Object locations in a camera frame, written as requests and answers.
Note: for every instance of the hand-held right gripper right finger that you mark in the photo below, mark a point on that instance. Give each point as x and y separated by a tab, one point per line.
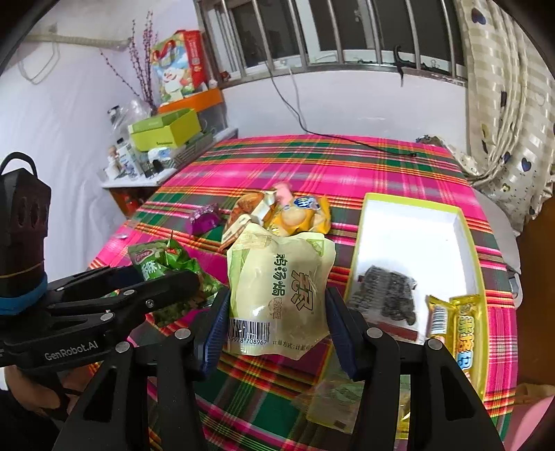
342	329

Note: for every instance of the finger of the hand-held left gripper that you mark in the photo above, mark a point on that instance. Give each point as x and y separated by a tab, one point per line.
121	277
173	286

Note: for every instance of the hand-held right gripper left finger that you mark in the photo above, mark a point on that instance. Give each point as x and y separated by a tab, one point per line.
217	329

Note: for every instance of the green pea snack packet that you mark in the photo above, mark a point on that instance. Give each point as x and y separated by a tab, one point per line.
160	260

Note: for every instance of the clear packet of dark seeds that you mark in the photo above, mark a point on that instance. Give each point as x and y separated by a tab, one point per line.
386	290

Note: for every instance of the clear peanut bag green label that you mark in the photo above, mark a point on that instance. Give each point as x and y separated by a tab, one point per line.
334	397

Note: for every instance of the purple snack packet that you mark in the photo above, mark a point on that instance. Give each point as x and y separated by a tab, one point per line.
206	219

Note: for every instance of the pale yellow snack bag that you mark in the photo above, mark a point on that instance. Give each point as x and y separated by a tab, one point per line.
277	277

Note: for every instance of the long yellow snack bar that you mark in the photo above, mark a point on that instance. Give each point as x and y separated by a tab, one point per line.
466	329
438	318

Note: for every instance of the orange snack bag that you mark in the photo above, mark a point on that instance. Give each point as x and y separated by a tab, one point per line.
243	217

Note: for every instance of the white box with lime rim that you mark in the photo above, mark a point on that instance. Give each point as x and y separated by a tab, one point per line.
412	234

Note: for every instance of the yellow biscuit bag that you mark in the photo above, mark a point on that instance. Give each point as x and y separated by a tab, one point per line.
299	214

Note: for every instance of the pink jelly cup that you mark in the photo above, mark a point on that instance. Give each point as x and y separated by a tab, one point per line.
282	193

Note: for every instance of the person's left hand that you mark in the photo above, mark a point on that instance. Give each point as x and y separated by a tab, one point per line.
26	390

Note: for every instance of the white side table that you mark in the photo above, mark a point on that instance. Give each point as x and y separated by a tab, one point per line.
130	182

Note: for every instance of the white bottle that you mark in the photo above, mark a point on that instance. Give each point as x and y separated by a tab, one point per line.
125	156

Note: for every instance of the striped storage basket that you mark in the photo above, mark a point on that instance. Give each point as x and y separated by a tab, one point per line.
195	147

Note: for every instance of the lime green open box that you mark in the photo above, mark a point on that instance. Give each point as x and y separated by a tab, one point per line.
160	132

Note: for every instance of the clear plastic bag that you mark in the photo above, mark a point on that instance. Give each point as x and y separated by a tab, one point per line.
130	112

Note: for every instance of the pink green plaid tablecloth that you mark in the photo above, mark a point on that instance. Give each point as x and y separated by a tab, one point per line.
347	164

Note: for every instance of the grey pillow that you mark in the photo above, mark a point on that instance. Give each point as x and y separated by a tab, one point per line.
498	230

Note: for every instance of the orange box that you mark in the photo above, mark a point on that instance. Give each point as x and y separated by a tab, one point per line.
203	99

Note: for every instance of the wooden wardrobe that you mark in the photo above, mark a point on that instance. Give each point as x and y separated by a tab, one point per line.
537	282

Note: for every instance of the pale yellow cloth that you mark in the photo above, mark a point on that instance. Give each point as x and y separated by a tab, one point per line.
533	392

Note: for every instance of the purple flower branches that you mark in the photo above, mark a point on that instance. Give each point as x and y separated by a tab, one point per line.
143	65

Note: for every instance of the pink plastic stool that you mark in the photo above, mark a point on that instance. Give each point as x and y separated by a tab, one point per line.
533	429

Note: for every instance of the colourful cartoon gift box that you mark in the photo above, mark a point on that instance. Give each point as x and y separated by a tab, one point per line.
177	65

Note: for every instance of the heart print curtain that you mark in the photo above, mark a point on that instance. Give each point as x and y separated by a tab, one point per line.
498	108

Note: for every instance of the black hook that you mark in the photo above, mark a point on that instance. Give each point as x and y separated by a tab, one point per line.
401	65

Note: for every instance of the metal window grille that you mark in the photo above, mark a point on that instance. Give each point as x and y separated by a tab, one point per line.
325	30

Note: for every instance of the white wall pipe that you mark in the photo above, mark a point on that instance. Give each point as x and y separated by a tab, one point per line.
65	39

